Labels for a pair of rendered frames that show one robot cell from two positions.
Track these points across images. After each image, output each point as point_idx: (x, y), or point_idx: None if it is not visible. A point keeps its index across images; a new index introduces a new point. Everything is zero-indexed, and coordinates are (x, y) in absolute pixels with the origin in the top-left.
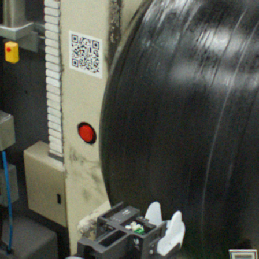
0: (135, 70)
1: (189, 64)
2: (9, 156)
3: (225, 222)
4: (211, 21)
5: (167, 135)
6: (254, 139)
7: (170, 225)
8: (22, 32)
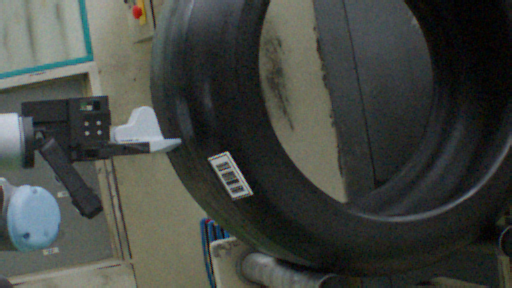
0: (163, 3)
1: None
2: None
3: (191, 116)
4: None
5: (163, 46)
6: (201, 15)
7: (135, 117)
8: None
